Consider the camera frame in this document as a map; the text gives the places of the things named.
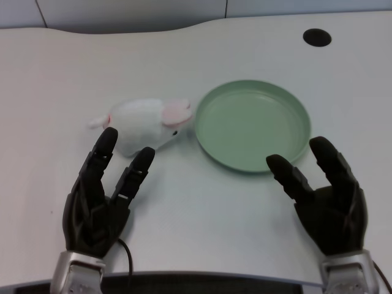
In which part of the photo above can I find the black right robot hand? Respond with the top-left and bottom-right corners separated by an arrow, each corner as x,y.
265,136 -> 369,257

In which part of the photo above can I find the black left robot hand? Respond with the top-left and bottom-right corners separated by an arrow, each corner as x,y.
62,127 -> 156,259

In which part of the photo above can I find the white plush rabbit doll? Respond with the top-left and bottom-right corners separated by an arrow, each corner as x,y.
88,97 -> 193,157

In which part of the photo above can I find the green round plate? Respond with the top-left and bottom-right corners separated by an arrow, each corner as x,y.
194,79 -> 312,174

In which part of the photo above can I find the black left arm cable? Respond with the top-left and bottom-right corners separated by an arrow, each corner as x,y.
117,238 -> 135,275

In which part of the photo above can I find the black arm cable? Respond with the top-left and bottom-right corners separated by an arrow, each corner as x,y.
372,258 -> 392,290
117,238 -> 135,275

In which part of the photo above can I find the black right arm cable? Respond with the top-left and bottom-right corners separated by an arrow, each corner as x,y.
372,258 -> 392,290

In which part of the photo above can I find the black round cable grommet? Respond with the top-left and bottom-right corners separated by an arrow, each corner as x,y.
302,28 -> 333,48

